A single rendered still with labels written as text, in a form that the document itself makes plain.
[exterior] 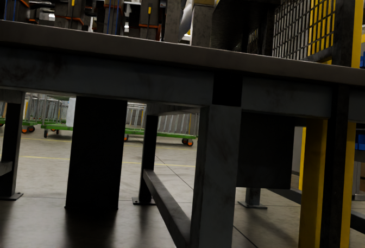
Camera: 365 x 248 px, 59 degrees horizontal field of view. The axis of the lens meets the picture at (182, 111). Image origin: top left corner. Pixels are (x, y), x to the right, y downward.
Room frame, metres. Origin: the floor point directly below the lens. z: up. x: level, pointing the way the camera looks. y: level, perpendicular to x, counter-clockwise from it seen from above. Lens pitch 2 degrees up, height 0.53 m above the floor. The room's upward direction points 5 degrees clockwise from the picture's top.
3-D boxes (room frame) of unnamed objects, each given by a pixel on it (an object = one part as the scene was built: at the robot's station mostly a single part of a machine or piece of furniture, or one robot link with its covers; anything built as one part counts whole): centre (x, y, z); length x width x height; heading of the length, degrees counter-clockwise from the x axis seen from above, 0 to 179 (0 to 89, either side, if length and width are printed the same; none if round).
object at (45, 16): (1.52, 0.62, 0.95); 0.18 x 0.13 x 0.49; 95
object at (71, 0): (1.15, 0.42, 0.84); 0.10 x 0.05 x 0.29; 5
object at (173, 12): (0.98, 0.05, 0.84); 0.05 x 0.05 x 0.29; 5
